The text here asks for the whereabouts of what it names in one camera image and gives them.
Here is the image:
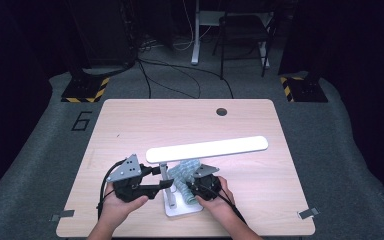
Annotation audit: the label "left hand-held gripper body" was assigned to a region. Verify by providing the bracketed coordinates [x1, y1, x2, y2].
[105, 153, 155, 203]

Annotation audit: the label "black chair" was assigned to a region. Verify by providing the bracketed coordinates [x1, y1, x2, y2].
[212, 9, 276, 80]

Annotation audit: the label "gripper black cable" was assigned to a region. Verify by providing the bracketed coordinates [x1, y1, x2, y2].
[96, 159, 128, 221]
[218, 186, 248, 225]

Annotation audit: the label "person's left hand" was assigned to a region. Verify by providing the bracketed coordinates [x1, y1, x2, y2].
[99, 184, 149, 228]

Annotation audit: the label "white desk leg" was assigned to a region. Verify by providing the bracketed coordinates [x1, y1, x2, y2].
[190, 0, 203, 66]

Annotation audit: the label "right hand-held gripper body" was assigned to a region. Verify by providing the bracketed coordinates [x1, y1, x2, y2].
[193, 163, 222, 202]

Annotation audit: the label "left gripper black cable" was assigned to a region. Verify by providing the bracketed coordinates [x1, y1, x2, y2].
[96, 159, 128, 221]

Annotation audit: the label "black floor cables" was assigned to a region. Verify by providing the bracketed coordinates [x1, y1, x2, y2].
[136, 58, 234, 100]

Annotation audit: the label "person's right hand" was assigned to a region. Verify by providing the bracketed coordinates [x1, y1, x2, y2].
[195, 175, 236, 221]

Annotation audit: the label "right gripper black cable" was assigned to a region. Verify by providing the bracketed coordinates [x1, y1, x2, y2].
[218, 186, 248, 225]

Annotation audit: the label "grey tape piece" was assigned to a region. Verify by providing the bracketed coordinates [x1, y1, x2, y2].
[297, 207, 320, 220]
[50, 209, 76, 222]

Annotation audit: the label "striped black stand base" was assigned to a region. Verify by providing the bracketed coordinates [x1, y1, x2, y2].
[60, 77, 110, 104]
[279, 76, 329, 103]

